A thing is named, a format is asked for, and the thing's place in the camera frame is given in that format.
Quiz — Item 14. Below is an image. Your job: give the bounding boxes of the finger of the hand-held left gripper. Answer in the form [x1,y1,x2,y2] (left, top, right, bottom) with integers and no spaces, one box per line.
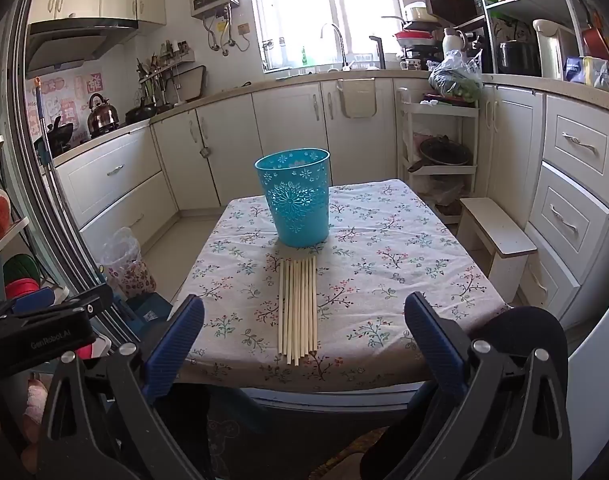
[12,285,115,318]

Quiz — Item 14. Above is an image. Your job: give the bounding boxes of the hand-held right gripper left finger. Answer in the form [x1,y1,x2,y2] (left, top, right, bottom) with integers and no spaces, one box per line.
[37,294,208,480]

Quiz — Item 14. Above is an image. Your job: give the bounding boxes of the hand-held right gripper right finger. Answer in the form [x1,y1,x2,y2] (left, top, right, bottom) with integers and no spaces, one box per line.
[403,291,574,480]

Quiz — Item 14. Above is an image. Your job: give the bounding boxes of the bunch of wooden chopsticks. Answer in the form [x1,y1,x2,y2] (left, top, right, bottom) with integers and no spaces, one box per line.
[277,256,319,366]

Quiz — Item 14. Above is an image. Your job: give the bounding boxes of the blue openwork plastic basket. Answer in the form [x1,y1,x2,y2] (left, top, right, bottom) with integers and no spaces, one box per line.
[254,148,332,248]

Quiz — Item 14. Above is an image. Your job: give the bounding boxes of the blue plastic box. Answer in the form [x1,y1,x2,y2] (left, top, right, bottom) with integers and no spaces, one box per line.
[127,292,172,331]

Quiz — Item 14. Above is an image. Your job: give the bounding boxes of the red slipper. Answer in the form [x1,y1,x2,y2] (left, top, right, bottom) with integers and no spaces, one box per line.
[4,280,40,303]

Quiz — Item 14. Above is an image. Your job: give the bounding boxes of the plastic lined waste basket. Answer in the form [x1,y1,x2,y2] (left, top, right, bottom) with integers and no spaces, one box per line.
[100,226,158,300]

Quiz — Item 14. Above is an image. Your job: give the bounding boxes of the pink plush slipper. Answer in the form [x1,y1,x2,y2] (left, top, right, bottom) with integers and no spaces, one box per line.
[23,379,52,443]

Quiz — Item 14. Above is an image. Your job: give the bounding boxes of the green slipper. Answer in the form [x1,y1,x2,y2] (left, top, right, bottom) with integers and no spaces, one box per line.
[4,255,40,286]

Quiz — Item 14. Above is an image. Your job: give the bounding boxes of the floral tablecloth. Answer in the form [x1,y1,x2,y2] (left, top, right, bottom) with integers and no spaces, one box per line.
[177,178,510,393]

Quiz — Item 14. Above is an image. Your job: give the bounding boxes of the person's right leg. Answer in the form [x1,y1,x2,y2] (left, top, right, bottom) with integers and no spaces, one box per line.
[477,306,568,361]

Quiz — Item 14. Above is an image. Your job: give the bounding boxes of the beige shoe rack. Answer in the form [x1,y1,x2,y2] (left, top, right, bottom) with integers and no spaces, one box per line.
[0,57,70,321]

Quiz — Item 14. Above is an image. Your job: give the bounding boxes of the white wooden stool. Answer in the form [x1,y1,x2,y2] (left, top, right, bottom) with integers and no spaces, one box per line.
[457,197,538,303]

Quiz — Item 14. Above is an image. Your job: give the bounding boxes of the yellow patterned slipper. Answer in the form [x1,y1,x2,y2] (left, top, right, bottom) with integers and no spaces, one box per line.
[325,427,390,480]

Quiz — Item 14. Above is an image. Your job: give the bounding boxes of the black gas stove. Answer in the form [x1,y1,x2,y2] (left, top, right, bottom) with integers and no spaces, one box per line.
[49,120,135,153]

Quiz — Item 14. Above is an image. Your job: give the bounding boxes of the black wok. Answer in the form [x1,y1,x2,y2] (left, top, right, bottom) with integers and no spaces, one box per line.
[34,116,75,156]

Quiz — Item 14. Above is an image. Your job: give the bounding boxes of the steel kettle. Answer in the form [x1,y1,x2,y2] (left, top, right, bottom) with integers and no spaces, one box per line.
[87,93,121,133]

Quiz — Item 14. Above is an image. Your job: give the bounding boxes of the black lidded pan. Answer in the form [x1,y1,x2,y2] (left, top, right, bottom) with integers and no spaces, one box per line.
[409,137,473,173]

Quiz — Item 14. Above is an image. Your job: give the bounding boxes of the black frying pan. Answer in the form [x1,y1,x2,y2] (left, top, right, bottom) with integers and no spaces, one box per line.
[125,97,172,123]

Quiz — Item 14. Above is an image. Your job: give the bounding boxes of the white rolling cart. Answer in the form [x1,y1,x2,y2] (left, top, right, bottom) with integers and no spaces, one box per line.
[395,87,480,226]

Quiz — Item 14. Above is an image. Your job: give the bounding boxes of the white base cabinets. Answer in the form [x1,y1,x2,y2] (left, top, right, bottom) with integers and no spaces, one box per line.
[52,72,609,331]

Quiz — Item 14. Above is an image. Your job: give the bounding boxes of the grey cutting board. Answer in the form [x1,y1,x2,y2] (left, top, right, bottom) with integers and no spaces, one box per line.
[172,64,208,101]

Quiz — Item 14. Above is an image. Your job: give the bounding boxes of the white hanging waste bin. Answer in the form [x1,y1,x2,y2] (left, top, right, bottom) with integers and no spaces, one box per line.
[336,78,378,119]

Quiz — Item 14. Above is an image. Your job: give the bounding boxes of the bag of green vegetables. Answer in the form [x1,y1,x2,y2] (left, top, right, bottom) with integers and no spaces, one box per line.
[429,50,484,103]

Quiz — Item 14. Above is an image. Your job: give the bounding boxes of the range hood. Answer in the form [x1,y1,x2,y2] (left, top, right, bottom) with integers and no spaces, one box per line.
[25,17,139,78]

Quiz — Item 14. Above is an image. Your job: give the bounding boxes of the beige countertop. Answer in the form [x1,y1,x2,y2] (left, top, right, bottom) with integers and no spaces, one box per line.
[52,67,609,168]

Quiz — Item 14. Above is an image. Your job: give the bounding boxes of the black slim tap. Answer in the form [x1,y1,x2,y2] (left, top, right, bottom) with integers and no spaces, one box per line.
[369,35,386,71]

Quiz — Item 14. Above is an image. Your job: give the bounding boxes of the black rice cooker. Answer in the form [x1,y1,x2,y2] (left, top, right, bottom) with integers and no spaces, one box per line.
[497,40,541,77]

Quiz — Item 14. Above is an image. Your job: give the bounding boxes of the white thermos flask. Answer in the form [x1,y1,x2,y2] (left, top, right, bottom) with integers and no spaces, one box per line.
[442,27,466,58]

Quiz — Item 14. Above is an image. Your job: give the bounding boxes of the red basin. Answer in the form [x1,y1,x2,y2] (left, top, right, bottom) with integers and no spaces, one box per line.
[395,30,438,48]

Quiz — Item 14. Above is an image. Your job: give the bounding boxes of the chrome kitchen faucet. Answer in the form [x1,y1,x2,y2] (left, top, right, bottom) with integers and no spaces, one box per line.
[319,22,353,72]

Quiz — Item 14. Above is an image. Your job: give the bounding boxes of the blue packet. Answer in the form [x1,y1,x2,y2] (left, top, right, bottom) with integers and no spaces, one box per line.
[563,55,593,83]

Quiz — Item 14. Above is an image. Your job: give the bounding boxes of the white thermo pot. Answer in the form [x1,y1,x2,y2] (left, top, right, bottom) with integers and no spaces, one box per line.
[532,19,578,80]

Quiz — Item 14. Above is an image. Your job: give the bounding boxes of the crumpled silver bag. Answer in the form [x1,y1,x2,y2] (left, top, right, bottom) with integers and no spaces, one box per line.
[592,57,609,92]

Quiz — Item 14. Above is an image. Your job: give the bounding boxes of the black microwave oven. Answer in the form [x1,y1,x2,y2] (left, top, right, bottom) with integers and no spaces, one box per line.
[421,0,485,28]

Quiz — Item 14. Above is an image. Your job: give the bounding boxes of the red pan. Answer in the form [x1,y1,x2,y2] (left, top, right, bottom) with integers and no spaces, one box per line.
[582,25,609,63]

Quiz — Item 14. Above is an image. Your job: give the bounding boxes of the white storage rack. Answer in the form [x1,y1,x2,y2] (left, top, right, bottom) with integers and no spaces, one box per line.
[482,0,593,78]

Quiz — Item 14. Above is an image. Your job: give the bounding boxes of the kitchen window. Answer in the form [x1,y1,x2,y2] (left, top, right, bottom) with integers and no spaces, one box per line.
[247,0,410,73]

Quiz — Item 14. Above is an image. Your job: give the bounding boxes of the grey sliding door frame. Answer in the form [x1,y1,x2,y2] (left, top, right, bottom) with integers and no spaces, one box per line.
[0,0,150,356]

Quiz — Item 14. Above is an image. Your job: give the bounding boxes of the mop handle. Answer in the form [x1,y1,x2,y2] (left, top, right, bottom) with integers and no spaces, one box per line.
[33,77,55,171]

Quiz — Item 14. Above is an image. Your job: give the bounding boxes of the pink wall stickers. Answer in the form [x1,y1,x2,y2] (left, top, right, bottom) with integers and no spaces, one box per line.
[34,72,105,126]

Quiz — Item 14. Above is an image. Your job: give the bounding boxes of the wall utensil rack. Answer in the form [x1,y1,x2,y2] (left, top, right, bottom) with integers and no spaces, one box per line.
[136,40,195,106]

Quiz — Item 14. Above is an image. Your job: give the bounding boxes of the water heater hoses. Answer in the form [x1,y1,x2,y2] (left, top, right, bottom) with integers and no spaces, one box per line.
[204,7,250,56]

